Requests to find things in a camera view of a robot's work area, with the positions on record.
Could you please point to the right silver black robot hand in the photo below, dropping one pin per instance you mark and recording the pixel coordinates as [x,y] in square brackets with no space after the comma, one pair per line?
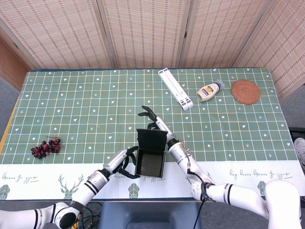
[164,126]

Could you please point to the cream mayonnaise squeeze bottle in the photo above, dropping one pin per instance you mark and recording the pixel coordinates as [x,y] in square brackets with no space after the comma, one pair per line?
[208,91]

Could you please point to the dark red grape bunch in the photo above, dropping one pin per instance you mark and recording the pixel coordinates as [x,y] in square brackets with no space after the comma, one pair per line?
[47,146]

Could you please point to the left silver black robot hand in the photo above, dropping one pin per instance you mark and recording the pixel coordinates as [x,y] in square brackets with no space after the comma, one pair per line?
[115,161]

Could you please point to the black cardboard box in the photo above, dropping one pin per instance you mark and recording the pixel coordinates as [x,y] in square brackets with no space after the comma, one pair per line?
[152,152]

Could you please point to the grey sneaker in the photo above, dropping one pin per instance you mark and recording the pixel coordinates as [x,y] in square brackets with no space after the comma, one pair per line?
[300,150]

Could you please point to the woven bamboo screen panel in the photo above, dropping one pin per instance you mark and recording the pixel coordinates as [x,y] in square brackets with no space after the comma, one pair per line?
[286,43]
[145,31]
[59,31]
[214,31]

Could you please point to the round brown woven coaster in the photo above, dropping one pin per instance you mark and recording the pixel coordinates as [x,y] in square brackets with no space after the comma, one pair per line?
[245,91]

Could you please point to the white folding stand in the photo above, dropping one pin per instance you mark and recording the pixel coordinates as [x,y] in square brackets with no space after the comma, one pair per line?
[174,87]

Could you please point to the brown wooden door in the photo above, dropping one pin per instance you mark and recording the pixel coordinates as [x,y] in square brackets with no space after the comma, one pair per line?
[9,66]

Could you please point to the green checked deer tablecloth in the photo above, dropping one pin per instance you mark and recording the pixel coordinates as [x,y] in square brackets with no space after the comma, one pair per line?
[83,107]

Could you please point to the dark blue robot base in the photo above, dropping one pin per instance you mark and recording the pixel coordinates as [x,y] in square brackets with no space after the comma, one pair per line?
[147,214]

